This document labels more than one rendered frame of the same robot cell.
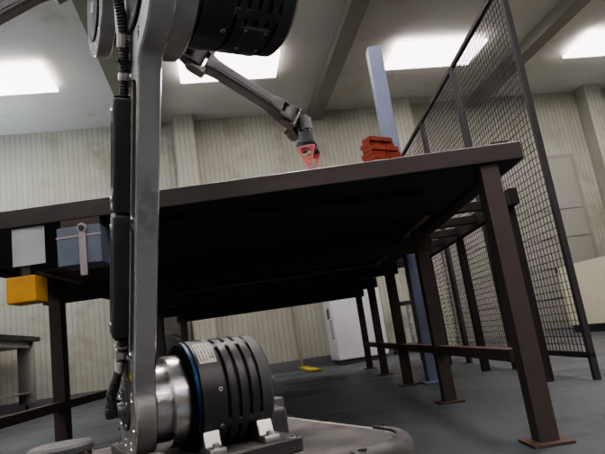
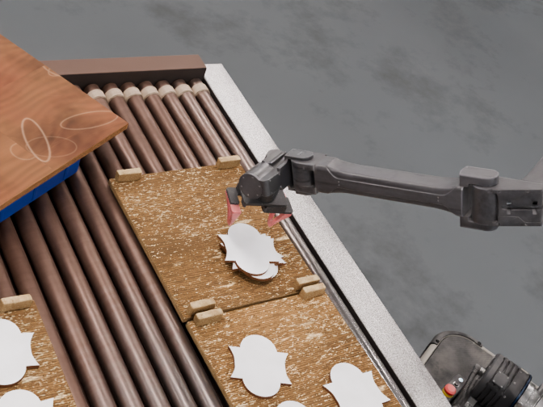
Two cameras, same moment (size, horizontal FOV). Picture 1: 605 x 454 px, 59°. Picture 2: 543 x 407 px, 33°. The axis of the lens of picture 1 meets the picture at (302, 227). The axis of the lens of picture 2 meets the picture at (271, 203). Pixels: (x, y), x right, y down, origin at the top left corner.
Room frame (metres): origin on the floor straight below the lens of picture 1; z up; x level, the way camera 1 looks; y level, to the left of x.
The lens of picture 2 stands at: (2.92, 1.04, 2.35)
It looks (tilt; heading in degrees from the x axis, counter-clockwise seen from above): 40 degrees down; 227
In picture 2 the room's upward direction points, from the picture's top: 25 degrees clockwise
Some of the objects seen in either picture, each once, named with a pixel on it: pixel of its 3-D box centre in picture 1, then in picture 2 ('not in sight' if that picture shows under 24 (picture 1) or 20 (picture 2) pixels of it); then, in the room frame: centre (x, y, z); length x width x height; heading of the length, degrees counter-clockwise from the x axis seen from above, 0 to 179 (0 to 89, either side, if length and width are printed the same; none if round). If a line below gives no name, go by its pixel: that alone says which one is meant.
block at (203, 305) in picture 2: not in sight; (201, 306); (2.09, 0.09, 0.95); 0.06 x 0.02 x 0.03; 3
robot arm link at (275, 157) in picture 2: (303, 125); (274, 168); (1.92, -0.06, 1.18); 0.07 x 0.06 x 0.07; 30
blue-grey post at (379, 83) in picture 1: (401, 204); not in sight; (3.68, -0.71, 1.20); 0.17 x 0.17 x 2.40; 2
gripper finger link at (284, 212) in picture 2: (308, 155); (270, 210); (1.89, -0.06, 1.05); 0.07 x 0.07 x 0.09; 80
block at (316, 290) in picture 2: not in sight; (313, 291); (1.82, 0.11, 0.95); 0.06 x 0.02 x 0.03; 4
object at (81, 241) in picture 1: (85, 249); not in sight; (1.64, 0.68, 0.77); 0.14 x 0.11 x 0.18; 92
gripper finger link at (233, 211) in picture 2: (311, 160); (240, 209); (1.95, -0.07, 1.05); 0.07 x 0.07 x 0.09; 80
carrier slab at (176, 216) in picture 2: not in sight; (213, 234); (1.97, -0.11, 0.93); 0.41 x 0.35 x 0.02; 93
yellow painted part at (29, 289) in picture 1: (26, 265); not in sight; (1.63, 0.86, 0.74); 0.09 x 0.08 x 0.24; 92
